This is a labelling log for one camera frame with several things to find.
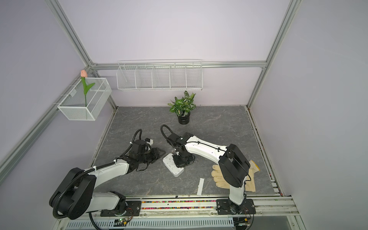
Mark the white wire basket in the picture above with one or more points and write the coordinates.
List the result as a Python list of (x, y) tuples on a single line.
[(73, 106)]

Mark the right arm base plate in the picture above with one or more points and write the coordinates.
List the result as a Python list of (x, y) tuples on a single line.
[(227, 207)]

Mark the white alarm device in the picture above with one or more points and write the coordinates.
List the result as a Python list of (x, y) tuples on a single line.
[(170, 165)]

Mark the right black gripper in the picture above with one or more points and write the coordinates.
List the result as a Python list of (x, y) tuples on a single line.
[(178, 164)]

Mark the artificial pink tulip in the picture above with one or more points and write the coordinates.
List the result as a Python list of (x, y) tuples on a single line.
[(86, 86)]

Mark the white battery cover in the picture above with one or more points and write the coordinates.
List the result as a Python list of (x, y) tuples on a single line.
[(200, 186)]

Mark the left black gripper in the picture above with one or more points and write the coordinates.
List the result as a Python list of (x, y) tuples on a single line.
[(156, 155)]

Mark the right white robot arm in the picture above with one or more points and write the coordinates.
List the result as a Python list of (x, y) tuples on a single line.
[(233, 164)]

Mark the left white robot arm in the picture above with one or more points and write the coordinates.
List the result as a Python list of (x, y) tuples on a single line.
[(76, 194)]

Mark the potted green plant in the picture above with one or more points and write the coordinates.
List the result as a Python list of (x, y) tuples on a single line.
[(183, 107)]

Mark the white cable duct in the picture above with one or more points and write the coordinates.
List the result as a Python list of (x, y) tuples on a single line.
[(163, 223)]

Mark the long white wire shelf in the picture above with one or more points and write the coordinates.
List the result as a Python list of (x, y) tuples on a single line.
[(160, 74)]

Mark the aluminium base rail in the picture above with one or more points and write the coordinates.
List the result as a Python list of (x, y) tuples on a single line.
[(205, 206)]

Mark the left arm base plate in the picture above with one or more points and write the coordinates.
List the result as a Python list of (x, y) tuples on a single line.
[(124, 209)]

